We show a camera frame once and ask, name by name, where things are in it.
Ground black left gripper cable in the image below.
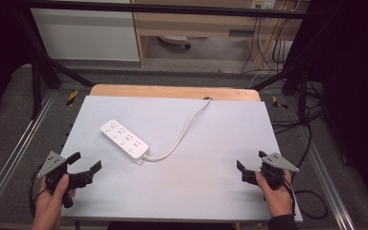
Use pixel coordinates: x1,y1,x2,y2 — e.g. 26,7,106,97
28,165,51,219

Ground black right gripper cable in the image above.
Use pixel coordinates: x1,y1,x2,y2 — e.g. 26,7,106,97
280,172,329,221

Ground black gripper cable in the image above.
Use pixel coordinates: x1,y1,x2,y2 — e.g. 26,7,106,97
28,165,51,219
280,172,329,221

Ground white floor power strip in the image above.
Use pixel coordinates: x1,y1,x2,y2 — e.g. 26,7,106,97
157,34,193,50

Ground person's right hand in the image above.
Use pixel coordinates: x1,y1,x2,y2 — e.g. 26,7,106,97
255,169,294,219

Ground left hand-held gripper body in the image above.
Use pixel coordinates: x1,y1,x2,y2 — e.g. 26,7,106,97
36,150,95,209

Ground wooden desk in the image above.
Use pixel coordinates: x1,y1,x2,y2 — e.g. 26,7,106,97
129,0,311,69

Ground black floor cables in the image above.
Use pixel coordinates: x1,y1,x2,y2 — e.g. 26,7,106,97
269,78,349,167

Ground person's left hand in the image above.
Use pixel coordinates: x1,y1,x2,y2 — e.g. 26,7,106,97
32,173,77,224

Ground hanging cables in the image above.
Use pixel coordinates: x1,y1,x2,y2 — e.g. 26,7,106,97
240,0,301,75

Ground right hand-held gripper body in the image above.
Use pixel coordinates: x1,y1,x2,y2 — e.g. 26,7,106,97
241,151,301,192

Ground white power strip cable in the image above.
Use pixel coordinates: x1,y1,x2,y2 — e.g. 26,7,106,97
139,97,213,165

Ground black metal frame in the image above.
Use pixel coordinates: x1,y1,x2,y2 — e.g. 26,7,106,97
11,0,317,124

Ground white cabinet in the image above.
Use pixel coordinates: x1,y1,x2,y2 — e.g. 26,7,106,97
30,0,141,62

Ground aluminium rail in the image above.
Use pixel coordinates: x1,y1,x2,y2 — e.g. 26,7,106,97
298,126,357,230
0,90,58,221

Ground yellow black tape marker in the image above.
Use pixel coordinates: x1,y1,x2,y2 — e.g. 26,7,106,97
271,95,289,111
65,89,80,108

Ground white wall socket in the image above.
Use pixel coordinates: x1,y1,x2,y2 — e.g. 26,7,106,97
249,0,277,11

